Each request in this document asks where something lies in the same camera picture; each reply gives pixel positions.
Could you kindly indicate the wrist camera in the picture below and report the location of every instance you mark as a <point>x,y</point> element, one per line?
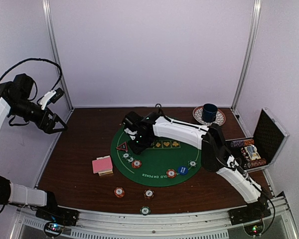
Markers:
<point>132,124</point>
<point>50,97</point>

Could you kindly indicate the black red triangular dealer button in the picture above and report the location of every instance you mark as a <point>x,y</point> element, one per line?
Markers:
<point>123,147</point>

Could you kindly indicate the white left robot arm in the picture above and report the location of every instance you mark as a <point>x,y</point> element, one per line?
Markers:
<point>21,123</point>

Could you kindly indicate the aluminium poker chip case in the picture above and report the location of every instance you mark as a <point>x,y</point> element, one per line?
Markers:
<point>262,149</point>

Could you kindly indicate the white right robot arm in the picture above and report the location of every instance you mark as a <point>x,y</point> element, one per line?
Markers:
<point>215,154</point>

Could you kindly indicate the aluminium frame post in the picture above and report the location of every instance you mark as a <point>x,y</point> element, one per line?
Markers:
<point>254,26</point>
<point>55,54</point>

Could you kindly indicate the dark blue mug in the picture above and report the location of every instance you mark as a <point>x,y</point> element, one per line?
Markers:
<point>209,112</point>

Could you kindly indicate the red backed card deck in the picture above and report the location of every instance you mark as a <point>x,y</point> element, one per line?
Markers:
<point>96,166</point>

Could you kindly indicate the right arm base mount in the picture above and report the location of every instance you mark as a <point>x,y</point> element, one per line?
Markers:
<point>251,217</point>

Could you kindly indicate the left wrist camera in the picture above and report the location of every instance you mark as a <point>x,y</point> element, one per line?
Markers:
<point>50,97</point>

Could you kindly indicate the red 5 chip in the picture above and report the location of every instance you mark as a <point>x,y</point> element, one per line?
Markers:
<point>171,173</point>
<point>136,164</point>

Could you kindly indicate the left aluminium frame post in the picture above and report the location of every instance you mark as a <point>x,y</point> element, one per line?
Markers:
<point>55,54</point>

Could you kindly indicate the round green poker mat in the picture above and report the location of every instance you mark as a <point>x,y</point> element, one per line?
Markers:
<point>162,155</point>

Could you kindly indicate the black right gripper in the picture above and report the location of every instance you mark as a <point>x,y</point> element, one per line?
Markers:
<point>137,149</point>

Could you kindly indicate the aluminium table front rail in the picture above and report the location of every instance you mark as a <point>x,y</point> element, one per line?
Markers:
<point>200,225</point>

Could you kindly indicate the brown 100 chip stack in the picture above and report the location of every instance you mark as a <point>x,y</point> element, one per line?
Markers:
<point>148,194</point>

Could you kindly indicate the blue small blind button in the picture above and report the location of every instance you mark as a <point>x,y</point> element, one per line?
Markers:
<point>182,170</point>

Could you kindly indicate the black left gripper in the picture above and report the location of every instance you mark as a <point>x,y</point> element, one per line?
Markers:
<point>47,128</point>

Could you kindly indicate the patterned saucer plate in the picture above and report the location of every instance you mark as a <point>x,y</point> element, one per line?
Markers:
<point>197,114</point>

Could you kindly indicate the red chip stack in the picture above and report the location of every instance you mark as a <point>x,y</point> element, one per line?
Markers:
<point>119,192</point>

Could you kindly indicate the green 20 chip stack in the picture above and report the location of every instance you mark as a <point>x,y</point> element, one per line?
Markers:
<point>145,210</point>

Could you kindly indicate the playing card box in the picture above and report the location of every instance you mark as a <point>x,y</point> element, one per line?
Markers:
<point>107,166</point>

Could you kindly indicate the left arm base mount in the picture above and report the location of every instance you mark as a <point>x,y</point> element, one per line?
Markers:
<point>57,217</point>

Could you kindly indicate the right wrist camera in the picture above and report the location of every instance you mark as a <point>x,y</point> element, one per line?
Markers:
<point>132,124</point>

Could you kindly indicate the right aluminium frame post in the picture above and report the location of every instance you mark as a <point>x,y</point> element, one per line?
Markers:
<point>254,26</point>

